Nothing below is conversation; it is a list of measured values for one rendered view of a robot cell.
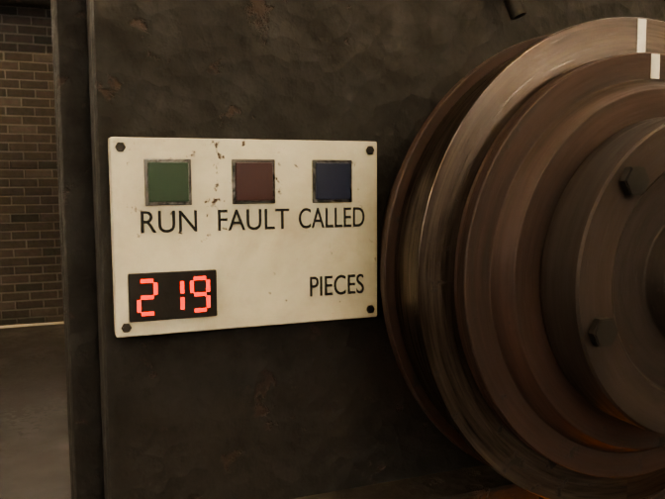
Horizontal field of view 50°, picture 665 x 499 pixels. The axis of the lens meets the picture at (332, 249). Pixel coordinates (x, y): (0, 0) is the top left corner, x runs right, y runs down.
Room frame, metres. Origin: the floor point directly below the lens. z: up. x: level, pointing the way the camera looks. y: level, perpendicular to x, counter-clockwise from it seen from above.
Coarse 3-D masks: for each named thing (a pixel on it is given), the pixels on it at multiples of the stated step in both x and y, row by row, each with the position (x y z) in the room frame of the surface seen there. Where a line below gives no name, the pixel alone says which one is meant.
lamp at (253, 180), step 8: (240, 168) 0.67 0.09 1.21; (248, 168) 0.67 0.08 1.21; (256, 168) 0.67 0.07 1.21; (264, 168) 0.68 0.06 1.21; (272, 168) 0.68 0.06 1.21; (240, 176) 0.67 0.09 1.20; (248, 176) 0.67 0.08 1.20; (256, 176) 0.67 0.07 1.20; (264, 176) 0.68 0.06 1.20; (272, 176) 0.68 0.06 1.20; (240, 184) 0.67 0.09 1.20; (248, 184) 0.67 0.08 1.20; (256, 184) 0.67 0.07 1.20; (264, 184) 0.68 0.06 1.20; (272, 184) 0.68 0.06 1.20; (240, 192) 0.67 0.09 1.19; (248, 192) 0.67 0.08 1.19; (256, 192) 0.67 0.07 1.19; (264, 192) 0.68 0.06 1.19; (272, 192) 0.68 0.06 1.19; (240, 200) 0.67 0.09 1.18; (248, 200) 0.67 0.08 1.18; (256, 200) 0.68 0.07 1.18; (264, 200) 0.68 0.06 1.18
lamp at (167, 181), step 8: (152, 168) 0.64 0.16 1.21; (160, 168) 0.64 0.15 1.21; (168, 168) 0.65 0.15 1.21; (176, 168) 0.65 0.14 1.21; (184, 168) 0.65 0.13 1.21; (152, 176) 0.64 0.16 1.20; (160, 176) 0.64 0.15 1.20; (168, 176) 0.64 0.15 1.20; (176, 176) 0.65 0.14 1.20; (184, 176) 0.65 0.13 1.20; (152, 184) 0.64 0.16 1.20; (160, 184) 0.64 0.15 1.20; (168, 184) 0.64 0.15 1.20; (176, 184) 0.65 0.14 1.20; (184, 184) 0.65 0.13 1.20; (152, 192) 0.64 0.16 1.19; (160, 192) 0.64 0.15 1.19; (168, 192) 0.64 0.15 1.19; (176, 192) 0.65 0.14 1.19; (184, 192) 0.65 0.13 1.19; (152, 200) 0.64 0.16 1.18; (160, 200) 0.64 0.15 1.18; (168, 200) 0.64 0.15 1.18; (176, 200) 0.65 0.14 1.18; (184, 200) 0.65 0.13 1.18
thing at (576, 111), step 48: (576, 96) 0.63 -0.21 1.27; (624, 96) 0.63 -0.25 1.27; (528, 144) 0.61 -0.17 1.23; (576, 144) 0.61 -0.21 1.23; (480, 192) 0.60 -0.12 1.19; (528, 192) 0.59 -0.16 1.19; (480, 240) 0.60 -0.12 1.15; (528, 240) 0.59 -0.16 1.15; (480, 288) 0.60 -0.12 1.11; (528, 288) 0.59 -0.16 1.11; (480, 336) 0.60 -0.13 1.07; (528, 336) 0.59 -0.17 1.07; (480, 384) 0.61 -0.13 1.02; (528, 384) 0.60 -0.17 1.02; (528, 432) 0.62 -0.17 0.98; (576, 432) 0.61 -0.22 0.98; (624, 432) 0.63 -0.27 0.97
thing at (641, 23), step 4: (640, 20) 0.68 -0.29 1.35; (644, 20) 0.68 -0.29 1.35; (640, 24) 0.68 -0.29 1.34; (644, 24) 0.68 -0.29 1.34; (640, 28) 0.68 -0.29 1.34; (644, 28) 0.68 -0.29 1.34; (640, 32) 0.68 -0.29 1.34; (644, 32) 0.68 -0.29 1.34; (640, 36) 0.68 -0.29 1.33; (644, 36) 0.68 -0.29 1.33; (640, 40) 0.68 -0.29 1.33; (644, 40) 0.68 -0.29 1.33; (640, 44) 0.68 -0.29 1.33; (644, 44) 0.68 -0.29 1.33; (640, 48) 0.68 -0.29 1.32; (644, 48) 0.68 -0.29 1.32; (652, 56) 0.66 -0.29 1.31; (656, 56) 0.66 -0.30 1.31; (652, 60) 0.66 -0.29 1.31; (656, 60) 0.66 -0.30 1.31; (652, 64) 0.66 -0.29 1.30; (656, 64) 0.66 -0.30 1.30; (652, 68) 0.66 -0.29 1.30; (656, 68) 0.66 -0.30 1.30; (652, 72) 0.66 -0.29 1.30; (656, 72) 0.66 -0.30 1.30; (652, 76) 0.66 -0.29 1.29; (656, 76) 0.66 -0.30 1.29
